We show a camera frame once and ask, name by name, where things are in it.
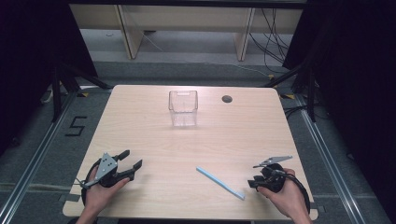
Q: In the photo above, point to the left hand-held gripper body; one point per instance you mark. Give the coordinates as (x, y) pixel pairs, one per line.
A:
(107, 166)

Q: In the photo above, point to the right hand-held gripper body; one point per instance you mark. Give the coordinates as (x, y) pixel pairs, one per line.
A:
(273, 182)

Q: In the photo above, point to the light blue toothbrush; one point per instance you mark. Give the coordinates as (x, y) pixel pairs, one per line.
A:
(221, 183)

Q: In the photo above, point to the clear plastic container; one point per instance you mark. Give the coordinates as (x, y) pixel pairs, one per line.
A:
(183, 107)

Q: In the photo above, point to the person's right hand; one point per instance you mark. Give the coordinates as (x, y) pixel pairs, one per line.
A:
(288, 197)

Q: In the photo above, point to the person's left hand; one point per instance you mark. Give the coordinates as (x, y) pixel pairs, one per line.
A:
(99, 194)

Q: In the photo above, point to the yellow black floor tape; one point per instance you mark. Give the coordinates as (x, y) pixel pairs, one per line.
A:
(289, 96)

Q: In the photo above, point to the black metal stand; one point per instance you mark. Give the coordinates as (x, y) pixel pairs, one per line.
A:
(311, 93)
(56, 93)

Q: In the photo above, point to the white object on floor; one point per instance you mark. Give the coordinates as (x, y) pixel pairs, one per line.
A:
(46, 97)

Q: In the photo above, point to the black curtain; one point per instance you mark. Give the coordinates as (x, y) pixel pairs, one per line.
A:
(28, 62)
(358, 77)

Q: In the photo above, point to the beige wooden desk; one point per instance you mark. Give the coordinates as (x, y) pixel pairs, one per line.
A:
(186, 18)

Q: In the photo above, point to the aluminium floor rail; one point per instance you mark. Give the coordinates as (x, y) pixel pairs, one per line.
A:
(330, 168)
(34, 158)

